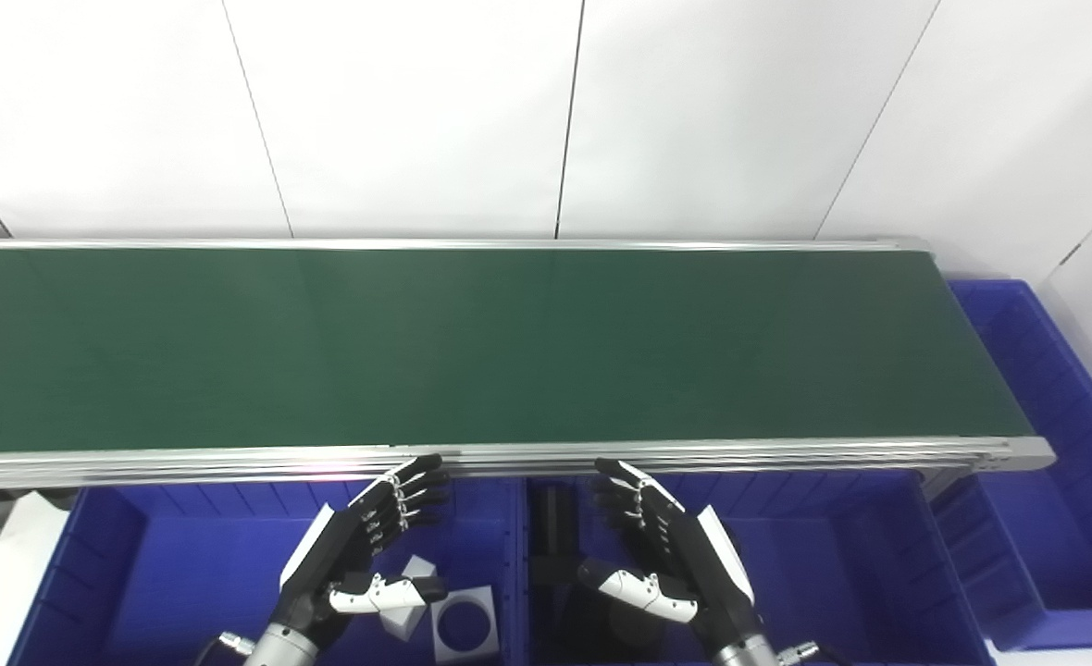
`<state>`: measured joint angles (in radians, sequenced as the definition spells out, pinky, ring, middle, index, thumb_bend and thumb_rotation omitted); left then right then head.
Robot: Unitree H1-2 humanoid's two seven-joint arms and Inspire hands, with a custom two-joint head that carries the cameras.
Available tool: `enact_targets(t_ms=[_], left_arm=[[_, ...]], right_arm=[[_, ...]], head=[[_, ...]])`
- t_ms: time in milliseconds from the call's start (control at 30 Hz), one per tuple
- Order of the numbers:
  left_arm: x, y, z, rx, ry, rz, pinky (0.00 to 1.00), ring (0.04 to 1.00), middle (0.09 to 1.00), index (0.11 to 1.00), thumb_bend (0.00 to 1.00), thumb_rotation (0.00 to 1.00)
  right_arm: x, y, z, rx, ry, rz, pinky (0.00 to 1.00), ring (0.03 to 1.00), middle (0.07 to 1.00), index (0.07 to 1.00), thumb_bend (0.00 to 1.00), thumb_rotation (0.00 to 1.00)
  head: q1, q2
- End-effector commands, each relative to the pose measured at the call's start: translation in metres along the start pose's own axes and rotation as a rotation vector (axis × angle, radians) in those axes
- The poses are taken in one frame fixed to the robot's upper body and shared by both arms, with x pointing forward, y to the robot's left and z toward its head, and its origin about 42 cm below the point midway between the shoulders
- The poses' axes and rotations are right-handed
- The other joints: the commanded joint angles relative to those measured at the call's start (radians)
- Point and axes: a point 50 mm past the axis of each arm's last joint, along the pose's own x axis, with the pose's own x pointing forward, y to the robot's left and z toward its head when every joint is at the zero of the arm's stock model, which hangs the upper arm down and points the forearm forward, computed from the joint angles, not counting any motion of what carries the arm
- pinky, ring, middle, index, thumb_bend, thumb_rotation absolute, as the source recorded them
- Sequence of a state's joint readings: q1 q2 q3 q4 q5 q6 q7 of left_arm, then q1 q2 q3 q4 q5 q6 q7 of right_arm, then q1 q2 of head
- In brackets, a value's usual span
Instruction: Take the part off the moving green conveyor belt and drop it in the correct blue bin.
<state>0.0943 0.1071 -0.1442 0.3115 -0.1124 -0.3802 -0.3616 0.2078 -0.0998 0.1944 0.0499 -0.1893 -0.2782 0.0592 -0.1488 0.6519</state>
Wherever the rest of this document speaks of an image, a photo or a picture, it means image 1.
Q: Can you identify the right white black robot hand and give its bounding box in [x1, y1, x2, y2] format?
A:
[578, 458, 760, 644]

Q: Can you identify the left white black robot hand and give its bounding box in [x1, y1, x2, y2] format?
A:
[271, 453, 452, 648]

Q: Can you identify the black round part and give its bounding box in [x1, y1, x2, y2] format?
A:
[592, 597, 663, 653]

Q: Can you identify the white block part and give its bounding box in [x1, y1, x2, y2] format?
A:
[379, 555, 441, 641]

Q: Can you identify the black block part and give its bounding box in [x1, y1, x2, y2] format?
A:
[529, 481, 586, 586]

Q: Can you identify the blue bin with black parts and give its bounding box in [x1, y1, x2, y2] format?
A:
[520, 470, 996, 666]

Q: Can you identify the white square part round hole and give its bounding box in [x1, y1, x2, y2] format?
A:
[432, 586, 501, 662]

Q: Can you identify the blue bin with white parts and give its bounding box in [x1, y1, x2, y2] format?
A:
[6, 476, 524, 666]

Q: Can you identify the green conveyor belt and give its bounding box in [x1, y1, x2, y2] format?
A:
[0, 238, 1056, 491]

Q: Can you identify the empty blue bin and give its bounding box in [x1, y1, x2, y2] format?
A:
[930, 279, 1092, 651]

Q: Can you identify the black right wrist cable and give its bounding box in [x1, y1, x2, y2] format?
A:
[777, 640, 866, 666]

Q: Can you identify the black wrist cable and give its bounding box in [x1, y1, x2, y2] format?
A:
[777, 640, 866, 666]
[199, 632, 255, 666]

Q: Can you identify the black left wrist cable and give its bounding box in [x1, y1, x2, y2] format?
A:
[199, 632, 255, 666]

